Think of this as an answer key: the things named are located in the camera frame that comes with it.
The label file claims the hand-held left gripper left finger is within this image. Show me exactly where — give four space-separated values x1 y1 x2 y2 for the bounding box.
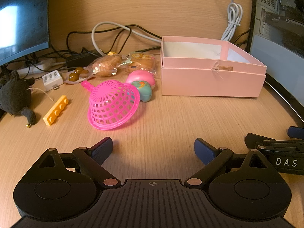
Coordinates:
36 137 121 188

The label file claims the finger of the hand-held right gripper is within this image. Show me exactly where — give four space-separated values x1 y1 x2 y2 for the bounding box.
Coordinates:
286 126 304 139
245 133 304 150

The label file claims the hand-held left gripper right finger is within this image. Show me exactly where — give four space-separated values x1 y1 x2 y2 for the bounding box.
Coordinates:
184 138 269 188

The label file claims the pink plastic mesh basket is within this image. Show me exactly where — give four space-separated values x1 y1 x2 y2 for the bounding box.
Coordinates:
81 80 141 130

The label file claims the orange building brick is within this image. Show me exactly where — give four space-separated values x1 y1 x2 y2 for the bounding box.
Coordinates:
43 95 70 126

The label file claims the pink cardboard box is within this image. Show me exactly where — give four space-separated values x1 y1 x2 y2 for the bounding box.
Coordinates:
160 36 268 98

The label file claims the teal heart-shaped toy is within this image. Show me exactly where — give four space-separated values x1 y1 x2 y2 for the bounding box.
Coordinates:
131 81 154 102

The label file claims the packet of brown balls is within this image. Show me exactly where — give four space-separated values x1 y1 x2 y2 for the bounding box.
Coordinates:
64 67 94 85

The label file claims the pink and white ball toy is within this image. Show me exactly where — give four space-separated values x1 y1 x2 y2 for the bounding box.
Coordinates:
126 70 157 91

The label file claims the plain clear bread packet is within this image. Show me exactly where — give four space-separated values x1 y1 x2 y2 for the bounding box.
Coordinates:
86 55 124 77

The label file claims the white three-hole adapter block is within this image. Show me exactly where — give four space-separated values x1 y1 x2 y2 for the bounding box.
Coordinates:
42 70 63 92

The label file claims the labelled clear bread packet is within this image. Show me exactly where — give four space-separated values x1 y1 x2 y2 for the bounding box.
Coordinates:
120 52 158 73

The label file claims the dark grey plush mouse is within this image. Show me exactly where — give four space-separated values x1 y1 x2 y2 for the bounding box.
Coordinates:
0 70 54 127

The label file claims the black power adapter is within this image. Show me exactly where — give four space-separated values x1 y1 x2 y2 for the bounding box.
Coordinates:
66 51 100 67

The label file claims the glass-sided computer case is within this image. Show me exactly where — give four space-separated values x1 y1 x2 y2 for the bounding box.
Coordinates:
247 0 304 127

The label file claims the white power strip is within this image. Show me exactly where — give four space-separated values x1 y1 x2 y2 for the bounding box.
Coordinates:
17 59 69 75

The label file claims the computer monitor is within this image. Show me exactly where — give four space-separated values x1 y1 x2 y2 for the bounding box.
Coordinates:
0 0 51 67

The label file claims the black cable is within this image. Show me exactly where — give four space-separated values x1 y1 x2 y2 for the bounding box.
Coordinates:
66 24 162 53
234 30 251 50

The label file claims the bundled white cable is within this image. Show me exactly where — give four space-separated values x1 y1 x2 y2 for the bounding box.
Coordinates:
221 0 244 41

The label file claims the grey cable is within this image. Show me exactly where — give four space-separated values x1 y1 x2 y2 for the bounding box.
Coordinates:
91 22 162 55

